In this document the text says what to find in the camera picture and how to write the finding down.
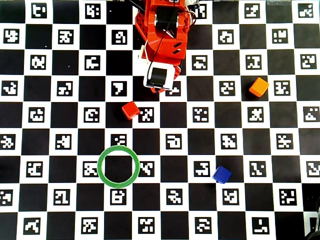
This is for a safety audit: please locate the orange-red gripper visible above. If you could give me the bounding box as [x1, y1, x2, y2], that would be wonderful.
[143, 37, 187, 94]

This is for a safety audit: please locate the red cube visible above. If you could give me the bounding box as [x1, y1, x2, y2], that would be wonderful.
[121, 100, 141, 121]

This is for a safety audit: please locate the orange cube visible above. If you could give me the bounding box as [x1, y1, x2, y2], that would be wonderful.
[248, 77, 270, 98]

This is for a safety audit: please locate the blue cube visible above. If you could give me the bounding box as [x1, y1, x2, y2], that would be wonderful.
[212, 165, 232, 185]

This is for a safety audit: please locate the checkerboard marker mat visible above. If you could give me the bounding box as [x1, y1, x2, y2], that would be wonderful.
[0, 0, 320, 240]

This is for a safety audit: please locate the clear tape strip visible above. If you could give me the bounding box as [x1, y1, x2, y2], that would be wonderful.
[266, 0, 293, 6]

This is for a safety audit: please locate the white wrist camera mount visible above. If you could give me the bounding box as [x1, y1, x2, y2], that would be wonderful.
[138, 45, 175, 92]

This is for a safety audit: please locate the thin black camera cable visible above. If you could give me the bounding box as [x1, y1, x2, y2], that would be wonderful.
[147, 6, 180, 94]

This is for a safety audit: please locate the black base cable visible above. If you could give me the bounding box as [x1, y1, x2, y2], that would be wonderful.
[128, 0, 148, 12]

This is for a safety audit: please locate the green ring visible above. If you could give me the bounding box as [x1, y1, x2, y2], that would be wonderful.
[96, 145, 141, 189]

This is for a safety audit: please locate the black camera stand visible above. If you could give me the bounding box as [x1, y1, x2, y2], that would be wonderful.
[305, 196, 320, 240]

